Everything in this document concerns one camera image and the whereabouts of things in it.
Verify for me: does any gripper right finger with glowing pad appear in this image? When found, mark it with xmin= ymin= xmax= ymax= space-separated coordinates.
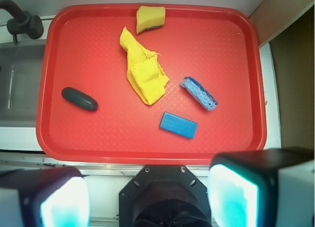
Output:
xmin=207 ymin=147 xmax=315 ymax=227

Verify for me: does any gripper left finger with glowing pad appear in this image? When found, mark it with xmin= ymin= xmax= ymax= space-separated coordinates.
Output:
xmin=0 ymin=167 xmax=91 ymax=227

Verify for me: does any dark green plastic pickle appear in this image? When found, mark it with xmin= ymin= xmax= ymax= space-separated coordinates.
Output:
xmin=62 ymin=87 xmax=98 ymax=111

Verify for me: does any blue scrubber sponge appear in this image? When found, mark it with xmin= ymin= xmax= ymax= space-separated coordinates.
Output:
xmin=180 ymin=77 xmax=218 ymax=111

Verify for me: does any blue rectangular soap block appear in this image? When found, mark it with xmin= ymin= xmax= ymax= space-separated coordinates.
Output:
xmin=160 ymin=112 xmax=198 ymax=139

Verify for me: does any red plastic tray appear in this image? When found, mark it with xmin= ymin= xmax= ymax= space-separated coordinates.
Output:
xmin=36 ymin=4 xmax=266 ymax=165

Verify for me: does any steel sink basin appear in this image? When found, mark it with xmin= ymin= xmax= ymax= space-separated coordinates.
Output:
xmin=0 ymin=40 xmax=46 ymax=127

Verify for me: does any yellow knitted cloth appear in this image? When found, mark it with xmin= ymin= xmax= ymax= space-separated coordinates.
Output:
xmin=119 ymin=27 xmax=170 ymax=105

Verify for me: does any dark metal faucet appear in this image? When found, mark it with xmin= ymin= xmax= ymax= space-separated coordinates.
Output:
xmin=0 ymin=0 xmax=44 ymax=45

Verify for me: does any yellow sponge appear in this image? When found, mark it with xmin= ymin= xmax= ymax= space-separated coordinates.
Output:
xmin=136 ymin=5 xmax=166 ymax=34

